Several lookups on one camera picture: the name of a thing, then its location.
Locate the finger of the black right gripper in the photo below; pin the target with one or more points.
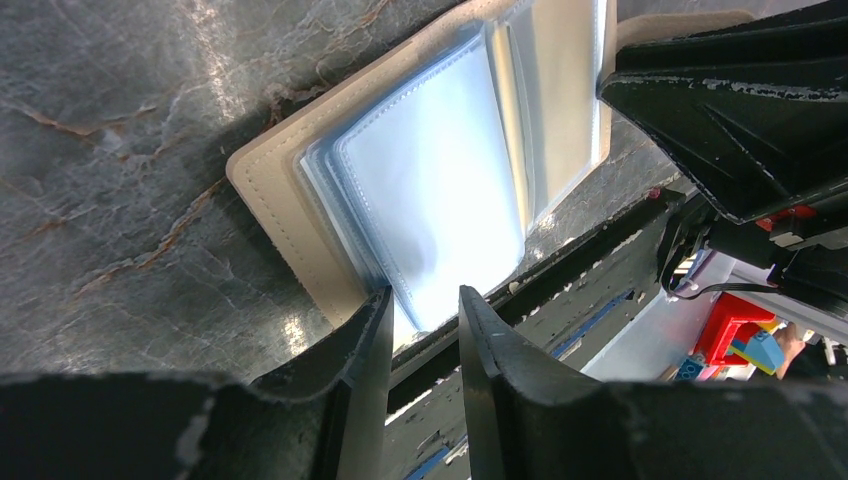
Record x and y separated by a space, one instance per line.
753 149
806 42

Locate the beige leather card holder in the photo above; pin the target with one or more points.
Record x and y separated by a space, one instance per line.
427 169

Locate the colourful toy bricks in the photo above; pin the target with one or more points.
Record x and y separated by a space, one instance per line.
737 333

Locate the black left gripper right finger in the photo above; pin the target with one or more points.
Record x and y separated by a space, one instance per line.
530 416

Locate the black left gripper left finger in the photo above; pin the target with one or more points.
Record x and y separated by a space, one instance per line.
321 415

